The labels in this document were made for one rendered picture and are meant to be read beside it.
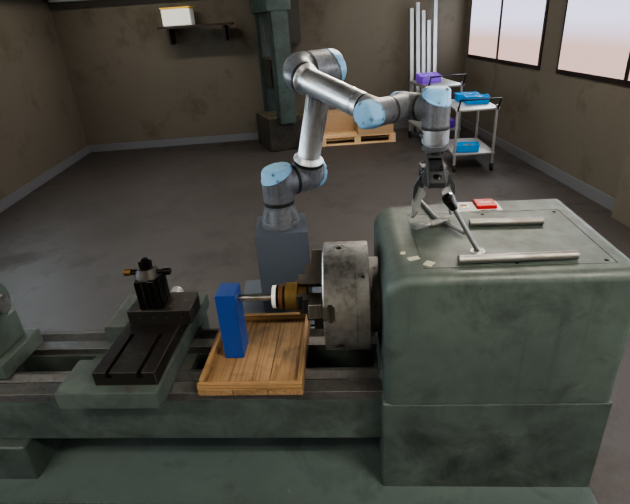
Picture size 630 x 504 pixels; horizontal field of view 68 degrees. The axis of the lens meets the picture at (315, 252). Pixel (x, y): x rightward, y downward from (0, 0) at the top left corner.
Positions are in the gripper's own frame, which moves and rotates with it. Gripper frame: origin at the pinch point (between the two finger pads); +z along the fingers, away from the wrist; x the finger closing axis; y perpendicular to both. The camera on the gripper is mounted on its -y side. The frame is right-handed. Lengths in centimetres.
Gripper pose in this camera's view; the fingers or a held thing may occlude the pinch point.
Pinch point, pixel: (432, 214)
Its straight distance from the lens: 142.9
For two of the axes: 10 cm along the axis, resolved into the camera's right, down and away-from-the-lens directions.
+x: -10.0, 0.3, 0.8
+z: 0.6, 9.0, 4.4
